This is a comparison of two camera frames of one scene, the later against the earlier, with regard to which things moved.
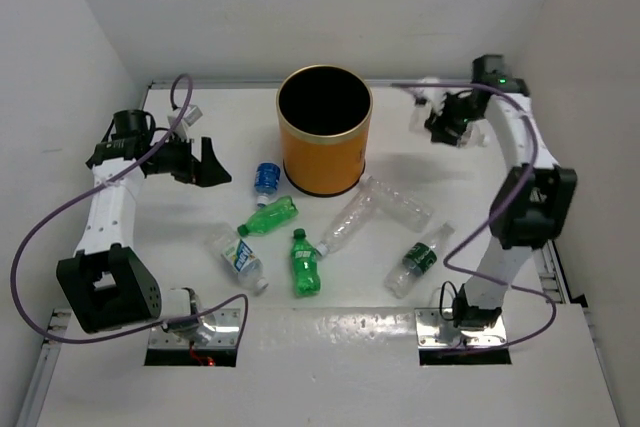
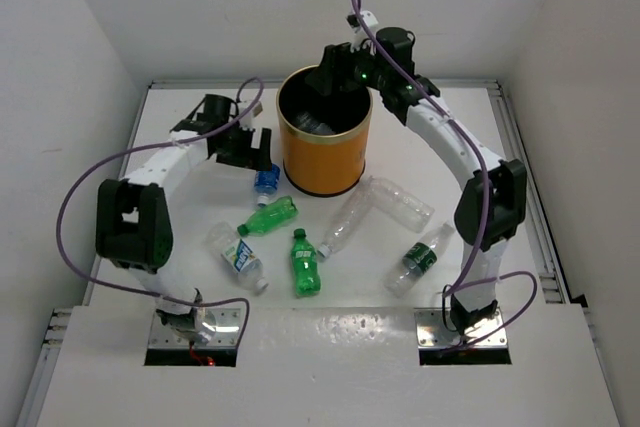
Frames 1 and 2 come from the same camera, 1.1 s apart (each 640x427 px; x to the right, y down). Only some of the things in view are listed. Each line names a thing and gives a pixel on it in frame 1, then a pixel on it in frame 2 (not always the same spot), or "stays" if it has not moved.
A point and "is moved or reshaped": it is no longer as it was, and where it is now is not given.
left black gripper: [206, 172] -> [254, 158]
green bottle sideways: [270, 215] stays
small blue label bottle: [266, 181] stays
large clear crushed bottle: [401, 205] stays
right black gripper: [437, 125] -> [338, 58]
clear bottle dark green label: [416, 261] stays
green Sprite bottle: [304, 266] stays
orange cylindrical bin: [324, 114] stays
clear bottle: [431, 99] is moved or reshaped
